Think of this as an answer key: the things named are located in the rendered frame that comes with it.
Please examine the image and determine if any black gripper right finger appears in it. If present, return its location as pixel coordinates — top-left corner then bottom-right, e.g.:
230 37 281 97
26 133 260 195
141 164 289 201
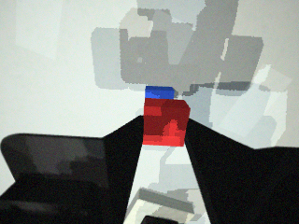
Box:
184 118 299 224

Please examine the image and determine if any red block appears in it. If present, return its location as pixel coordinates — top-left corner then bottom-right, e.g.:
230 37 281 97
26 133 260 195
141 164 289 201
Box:
142 98 191 147

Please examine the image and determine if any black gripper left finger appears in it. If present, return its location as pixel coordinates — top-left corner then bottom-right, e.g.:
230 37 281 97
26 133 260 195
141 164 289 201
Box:
0 115 144 224

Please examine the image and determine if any blue block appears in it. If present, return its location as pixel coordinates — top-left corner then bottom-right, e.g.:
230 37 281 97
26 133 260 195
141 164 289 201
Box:
145 86 175 99

